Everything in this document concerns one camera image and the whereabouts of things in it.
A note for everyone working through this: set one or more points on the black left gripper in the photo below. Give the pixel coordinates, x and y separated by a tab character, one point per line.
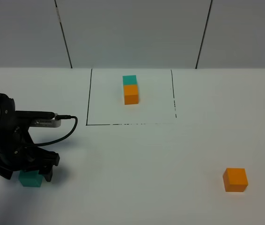
18	152

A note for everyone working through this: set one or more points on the template teal cube block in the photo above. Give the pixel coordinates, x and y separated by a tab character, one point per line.
129	80

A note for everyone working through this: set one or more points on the template orange cube block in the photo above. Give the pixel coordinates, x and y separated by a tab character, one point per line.
131	94

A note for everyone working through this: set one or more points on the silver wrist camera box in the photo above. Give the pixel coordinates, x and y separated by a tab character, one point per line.
46	122

